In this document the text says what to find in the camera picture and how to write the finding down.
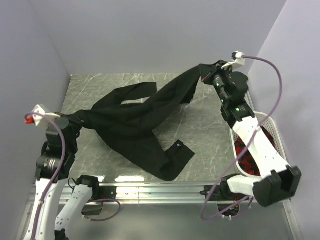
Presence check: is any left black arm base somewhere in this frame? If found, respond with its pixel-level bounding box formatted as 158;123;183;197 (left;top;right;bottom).
98;185;117;200

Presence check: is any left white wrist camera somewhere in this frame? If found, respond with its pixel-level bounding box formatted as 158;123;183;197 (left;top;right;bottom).
24;104;61;127

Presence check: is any red black plaid shirt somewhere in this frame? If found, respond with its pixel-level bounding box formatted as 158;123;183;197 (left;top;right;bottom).
234;126;275;177

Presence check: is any aluminium mounting rail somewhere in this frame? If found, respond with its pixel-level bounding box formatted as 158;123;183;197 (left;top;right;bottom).
27;182;292;206

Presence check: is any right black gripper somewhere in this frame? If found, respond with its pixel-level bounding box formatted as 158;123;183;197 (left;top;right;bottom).
199;60;233;105

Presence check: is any white plastic laundry basket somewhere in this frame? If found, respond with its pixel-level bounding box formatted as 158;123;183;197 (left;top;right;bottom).
229;111;287;177

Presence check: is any black long sleeve shirt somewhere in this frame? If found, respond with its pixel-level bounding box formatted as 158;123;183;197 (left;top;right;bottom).
69;64;216;182

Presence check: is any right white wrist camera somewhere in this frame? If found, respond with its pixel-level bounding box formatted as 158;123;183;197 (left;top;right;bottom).
221;51;246;70

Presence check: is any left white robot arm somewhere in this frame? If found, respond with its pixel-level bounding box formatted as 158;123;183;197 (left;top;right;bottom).
24;113;101;240

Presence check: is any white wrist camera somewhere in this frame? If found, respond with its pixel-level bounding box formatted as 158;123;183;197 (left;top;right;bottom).
221;51;246;70
24;104;61;127

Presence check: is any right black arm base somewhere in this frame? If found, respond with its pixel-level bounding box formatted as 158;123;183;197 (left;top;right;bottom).
203;184;226;201

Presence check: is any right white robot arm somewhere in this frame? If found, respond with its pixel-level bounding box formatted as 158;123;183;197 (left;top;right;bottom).
202;60;302;207

